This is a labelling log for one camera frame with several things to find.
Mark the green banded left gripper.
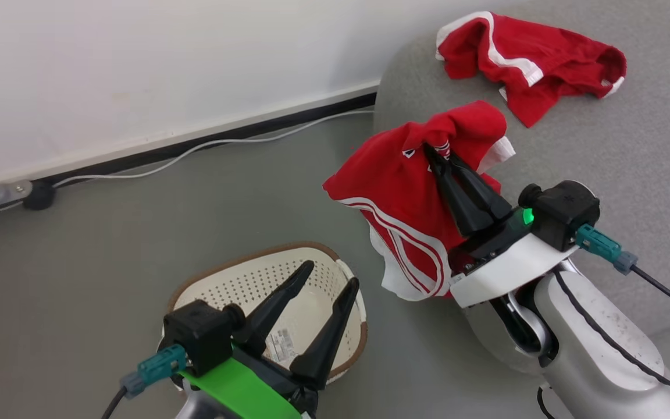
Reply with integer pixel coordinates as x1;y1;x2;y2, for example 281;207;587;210
177;260;361;419

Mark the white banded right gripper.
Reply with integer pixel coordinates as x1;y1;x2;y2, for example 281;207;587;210
423;143;580;310

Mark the red shirt striped white trim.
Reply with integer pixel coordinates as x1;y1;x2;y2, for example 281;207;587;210
322;100;516;303

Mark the red shorts wide white stripe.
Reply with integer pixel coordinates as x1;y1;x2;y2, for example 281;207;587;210
434;10;628;129

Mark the beige perforated laundry basket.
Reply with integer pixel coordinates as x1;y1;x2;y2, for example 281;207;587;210
166;241;369;386

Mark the grey fabric sofa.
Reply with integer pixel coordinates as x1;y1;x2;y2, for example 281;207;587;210
372;0;670;419

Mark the black round floor stopper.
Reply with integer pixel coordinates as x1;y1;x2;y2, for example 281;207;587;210
22;179;57;211

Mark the teal right camera cable connector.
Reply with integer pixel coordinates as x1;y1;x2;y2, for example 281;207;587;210
574;223;640;276

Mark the teal camera cable connector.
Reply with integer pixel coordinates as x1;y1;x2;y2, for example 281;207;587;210
119;343;188;400
574;223;640;276

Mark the teal left camera cable connector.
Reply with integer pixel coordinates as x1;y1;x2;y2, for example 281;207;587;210
119;343;188;400

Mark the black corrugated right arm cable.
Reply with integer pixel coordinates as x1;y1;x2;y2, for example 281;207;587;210
536;270;670;419

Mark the black left camera cable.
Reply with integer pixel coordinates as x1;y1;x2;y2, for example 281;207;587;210
101;386;130;419

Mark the black camera cable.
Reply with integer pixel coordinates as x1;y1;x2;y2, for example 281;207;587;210
630;265;670;324
101;386;130;419

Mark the black right camera cable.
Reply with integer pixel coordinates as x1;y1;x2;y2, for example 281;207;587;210
630;265;670;324

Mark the black wall baseboard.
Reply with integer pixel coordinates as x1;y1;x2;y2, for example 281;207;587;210
35;91;378;188

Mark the white cable along wall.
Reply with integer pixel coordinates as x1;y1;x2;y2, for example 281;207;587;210
0;109;376;216

